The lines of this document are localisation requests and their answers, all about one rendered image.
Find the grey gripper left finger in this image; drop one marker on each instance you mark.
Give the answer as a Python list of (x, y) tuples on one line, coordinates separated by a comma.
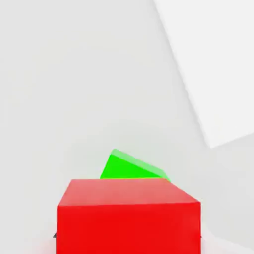
[(55, 236)]

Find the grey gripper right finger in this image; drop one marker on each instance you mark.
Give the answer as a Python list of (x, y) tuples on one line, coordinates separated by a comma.
[(202, 245)]

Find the small red cube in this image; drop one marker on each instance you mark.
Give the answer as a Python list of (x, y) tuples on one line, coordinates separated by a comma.
[(127, 226)]

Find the small green cube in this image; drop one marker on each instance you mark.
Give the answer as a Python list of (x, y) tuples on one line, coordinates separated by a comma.
[(123, 168)]

